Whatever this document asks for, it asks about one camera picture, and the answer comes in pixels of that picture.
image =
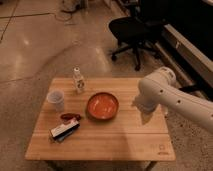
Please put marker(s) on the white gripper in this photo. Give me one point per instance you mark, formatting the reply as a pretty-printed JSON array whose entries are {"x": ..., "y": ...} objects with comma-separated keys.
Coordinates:
[{"x": 145, "y": 104}]

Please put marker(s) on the orange ceramic bowl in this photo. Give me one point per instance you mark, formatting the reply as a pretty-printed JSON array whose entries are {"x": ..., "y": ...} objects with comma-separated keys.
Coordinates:
[{"x": 102, "y": 106}]

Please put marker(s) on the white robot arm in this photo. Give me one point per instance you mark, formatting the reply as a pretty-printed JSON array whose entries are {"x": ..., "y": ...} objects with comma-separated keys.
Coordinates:
[{"x": 157, "y": 88}]

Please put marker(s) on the black office chair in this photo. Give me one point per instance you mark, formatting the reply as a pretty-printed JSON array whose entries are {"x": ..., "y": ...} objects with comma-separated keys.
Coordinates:
[{"x": 144, "y": 24}]

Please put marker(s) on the clear plastic bottle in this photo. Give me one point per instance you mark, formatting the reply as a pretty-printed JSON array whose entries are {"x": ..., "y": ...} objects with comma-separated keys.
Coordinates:
[{"x": 78, "y": 80}]

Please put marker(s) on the red sunglasses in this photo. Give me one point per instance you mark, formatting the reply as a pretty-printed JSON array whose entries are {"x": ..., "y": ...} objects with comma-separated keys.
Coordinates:
[{"x": 69, "y": 116}]

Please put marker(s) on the wooden table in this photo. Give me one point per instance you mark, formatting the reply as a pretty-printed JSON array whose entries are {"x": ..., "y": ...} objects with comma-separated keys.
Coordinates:
[{"x": 124, "y": 138}]

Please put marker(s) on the clear plastic cup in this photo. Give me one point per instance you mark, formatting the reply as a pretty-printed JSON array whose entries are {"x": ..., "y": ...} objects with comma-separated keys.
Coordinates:
[{"x": 56, "y": 99}]

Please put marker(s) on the white and blue box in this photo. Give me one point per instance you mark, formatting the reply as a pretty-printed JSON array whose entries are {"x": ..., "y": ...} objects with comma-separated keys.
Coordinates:
[{"x": 61, "y": 131}]

